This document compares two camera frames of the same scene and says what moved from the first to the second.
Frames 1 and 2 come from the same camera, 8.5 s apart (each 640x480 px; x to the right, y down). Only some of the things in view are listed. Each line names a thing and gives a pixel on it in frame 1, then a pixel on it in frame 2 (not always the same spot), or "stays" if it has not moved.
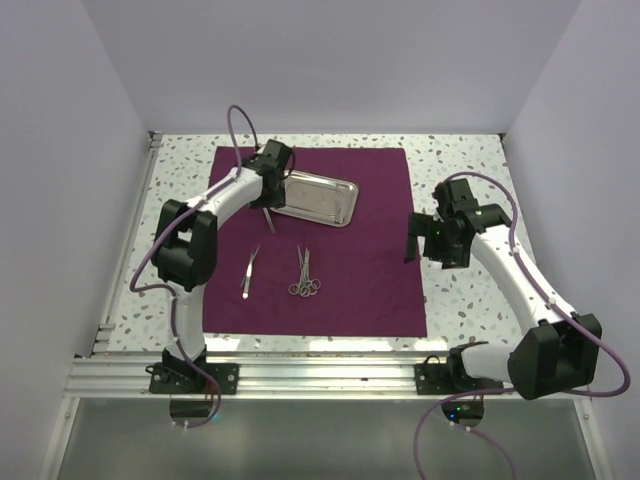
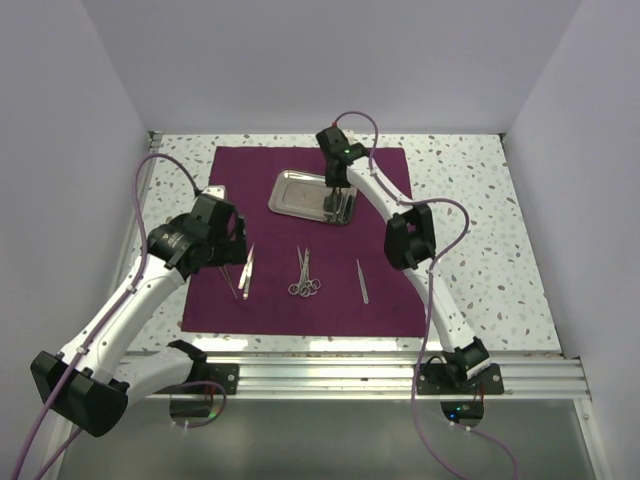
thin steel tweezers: (269, 219) -> (228, 281)
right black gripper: (423, 225) -> (333, 183)
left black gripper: (276, 201) -> (233, 251)
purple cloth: (282, 274) stays
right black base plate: (433, 379) stays
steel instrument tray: (319, 198) stays
